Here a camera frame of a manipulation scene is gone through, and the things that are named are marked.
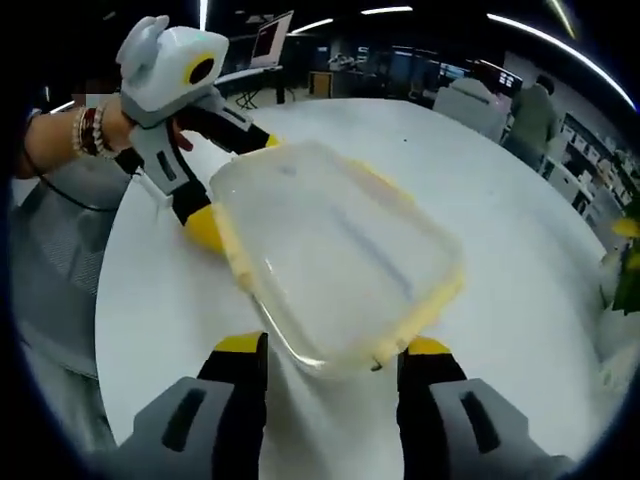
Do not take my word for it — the wall screen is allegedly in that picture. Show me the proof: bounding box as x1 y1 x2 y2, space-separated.
498 71 525 95

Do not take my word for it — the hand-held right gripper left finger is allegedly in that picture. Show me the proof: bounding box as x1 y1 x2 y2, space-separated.
115 330 270 480

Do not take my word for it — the clear container with yellow buckles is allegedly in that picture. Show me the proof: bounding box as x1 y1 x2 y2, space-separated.
208 139 468 382

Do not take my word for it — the folding laptop table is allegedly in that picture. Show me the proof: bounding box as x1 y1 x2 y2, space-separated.
213 64 292 107

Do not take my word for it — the white beaded bracelet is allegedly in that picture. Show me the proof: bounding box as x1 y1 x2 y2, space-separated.
72 106 91 157
93 101 118 161

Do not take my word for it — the black cable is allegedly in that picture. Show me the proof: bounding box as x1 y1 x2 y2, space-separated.
24 149 149 214

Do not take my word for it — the open laptop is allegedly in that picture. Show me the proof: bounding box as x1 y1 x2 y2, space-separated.
249 10 296 71

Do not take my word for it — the green plant in white pot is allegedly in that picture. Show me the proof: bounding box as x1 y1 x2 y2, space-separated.
596 214 640 320

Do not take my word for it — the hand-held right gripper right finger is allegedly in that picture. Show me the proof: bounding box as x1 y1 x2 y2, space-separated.
396 335 577 480

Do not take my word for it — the grey mesh chair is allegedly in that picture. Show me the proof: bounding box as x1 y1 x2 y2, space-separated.
8 159 136 382

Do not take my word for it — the person's left hand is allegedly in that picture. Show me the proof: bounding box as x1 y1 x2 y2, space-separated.
102 93 140 161

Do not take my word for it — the small tan cabinet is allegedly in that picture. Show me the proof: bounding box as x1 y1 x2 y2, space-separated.
308 70 334 99

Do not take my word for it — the red beaded bracelet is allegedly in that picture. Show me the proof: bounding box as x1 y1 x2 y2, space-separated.
82 106 102 155

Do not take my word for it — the white shelf with boxes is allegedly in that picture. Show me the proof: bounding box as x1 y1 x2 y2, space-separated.
543 111 640 217

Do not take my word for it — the long curved ceiling light strip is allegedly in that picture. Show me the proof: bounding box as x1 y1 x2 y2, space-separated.
486 13 637 109

